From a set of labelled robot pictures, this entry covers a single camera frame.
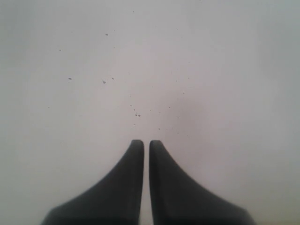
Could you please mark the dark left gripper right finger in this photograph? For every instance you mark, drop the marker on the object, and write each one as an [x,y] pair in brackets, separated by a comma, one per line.
[177,199]

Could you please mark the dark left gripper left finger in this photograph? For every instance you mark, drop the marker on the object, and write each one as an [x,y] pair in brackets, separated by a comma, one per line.
[115,200]

